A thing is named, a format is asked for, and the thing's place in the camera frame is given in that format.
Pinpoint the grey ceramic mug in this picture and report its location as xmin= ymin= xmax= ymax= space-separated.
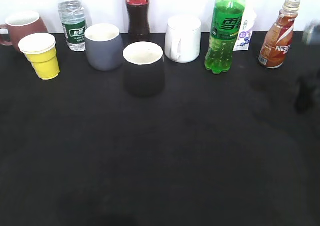
xmin=84 ymin=23 xmax=124 ymax=71

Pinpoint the black ceramic mug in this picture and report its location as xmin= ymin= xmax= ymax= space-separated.
xmin=123 ymin=41 xmax=165 ymax=97

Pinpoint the white ceramic mug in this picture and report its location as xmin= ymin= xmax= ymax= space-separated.
xmin=164 ymin=14 xmax=202 ymax=63

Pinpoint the brown nescafe coffee bottle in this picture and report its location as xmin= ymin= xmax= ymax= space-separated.
xmin=258 ymin=0 xmax=301 ymax=69

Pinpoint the white yogurt drink bottle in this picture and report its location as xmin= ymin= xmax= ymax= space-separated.
xmin=233 ymin=6 xmax=257 ymax=51

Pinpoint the cola bottle red label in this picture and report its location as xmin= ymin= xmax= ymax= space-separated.
xmin=125 ymin=0 xmax=151 ymax=42

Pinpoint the clear water bottle green label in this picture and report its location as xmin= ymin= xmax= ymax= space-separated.
xmin=58 ymin=0 xmax=87 ymax=52

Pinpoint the yellow paper cup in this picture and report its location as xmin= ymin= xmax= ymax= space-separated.
xmin=18 ymin=33 xmax=60 ymax=80

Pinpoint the green sprite bottle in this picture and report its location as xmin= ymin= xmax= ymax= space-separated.
xmin=204 ymin=0 xmax=246 ymax=74

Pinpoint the red ceramic mug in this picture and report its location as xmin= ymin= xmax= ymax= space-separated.
xmin=0 ymin=10 xmax=48 ymax=52

